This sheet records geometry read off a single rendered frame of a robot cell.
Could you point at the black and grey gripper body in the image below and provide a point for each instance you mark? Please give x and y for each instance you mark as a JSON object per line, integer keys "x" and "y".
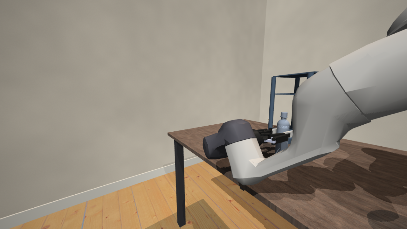
{"x": 260, "y": 138}

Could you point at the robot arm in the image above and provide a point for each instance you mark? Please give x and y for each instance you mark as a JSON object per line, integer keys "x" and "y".
{"x": 366, "y": 84}

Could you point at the dark blue shelving unit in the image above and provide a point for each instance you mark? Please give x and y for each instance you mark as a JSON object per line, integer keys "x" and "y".
{"x": 272, "y": 94}

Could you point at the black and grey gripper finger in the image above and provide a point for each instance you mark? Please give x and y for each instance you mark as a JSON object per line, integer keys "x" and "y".
{"x": 278, "y": 137}
{"x": 271, "y": 131}

